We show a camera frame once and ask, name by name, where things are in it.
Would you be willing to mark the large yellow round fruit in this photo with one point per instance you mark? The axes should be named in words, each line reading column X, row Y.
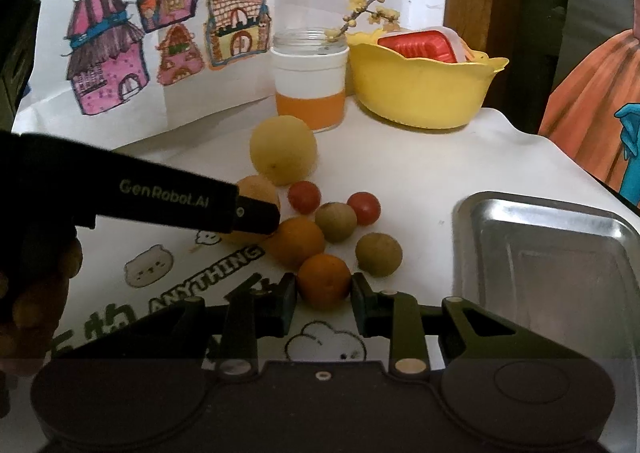
column 283, row 149

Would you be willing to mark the orange dress wall poster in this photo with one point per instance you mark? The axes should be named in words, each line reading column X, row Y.
column 585, row 108

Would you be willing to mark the red plastic container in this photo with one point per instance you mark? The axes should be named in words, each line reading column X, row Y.
column 420, row 45

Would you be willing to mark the person's left hand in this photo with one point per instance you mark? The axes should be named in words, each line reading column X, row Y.
column 35, row 318

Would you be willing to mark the cartoon house printed backdrop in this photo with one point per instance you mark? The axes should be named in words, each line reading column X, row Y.
column 100, row 58

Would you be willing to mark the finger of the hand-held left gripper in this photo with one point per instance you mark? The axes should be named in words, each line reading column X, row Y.
column 257, row 216

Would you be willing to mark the red cherry tomato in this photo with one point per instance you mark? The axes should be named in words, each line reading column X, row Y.
column 304, row 196
column 364, row 207

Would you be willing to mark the tan round fruit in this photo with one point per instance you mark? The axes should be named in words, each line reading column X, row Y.
column 260, row 189

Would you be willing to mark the yellow plastic bowl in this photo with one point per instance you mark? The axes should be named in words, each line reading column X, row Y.
column 420, row 93

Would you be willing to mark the metal tray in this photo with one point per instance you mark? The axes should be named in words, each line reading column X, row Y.
column 550, row 258

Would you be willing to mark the small orange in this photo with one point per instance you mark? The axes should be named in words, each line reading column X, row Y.
column 324, row 281
column 296, row 242

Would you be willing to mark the glass jar with orange band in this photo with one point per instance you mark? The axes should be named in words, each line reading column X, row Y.
column 309, row 78

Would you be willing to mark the brown longan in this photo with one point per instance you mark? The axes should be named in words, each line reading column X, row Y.
column 378, row 253
column 336, row 221

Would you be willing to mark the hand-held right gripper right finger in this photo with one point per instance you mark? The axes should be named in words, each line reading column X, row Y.
column 361, row 304

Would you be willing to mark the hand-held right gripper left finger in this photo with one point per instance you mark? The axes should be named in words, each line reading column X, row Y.
column 289, row 304

